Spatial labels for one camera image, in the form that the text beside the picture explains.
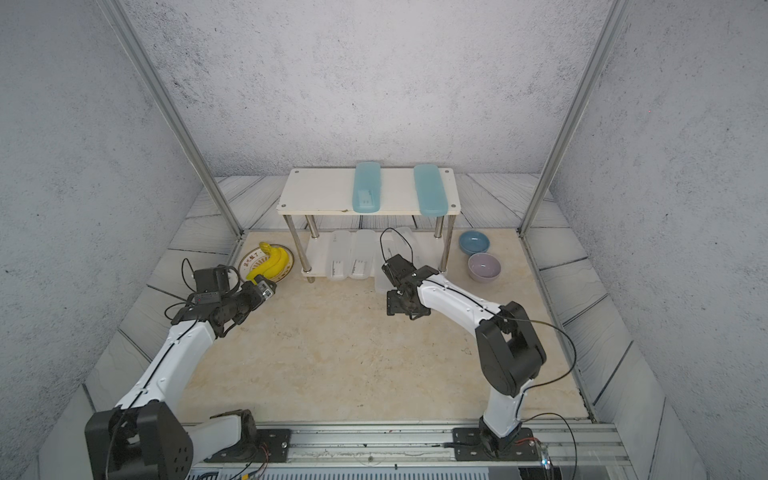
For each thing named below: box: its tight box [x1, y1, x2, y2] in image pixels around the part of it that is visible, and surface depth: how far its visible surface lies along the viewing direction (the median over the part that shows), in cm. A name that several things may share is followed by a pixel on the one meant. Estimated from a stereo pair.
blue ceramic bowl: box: [459, 230, 490, 255], surface depth 117 cm
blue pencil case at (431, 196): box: [413, 164, 449, 217], surface depth 85 cm
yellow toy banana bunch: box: [246, 241, 289, 284], surface depth 108 cm
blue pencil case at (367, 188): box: [352, 162, 382, 213], surface depth 83 cm
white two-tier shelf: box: [276, 167, 461, 283], surface depth 87 cm
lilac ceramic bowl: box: [467, 252, 501, 282], surface depth 107 cm
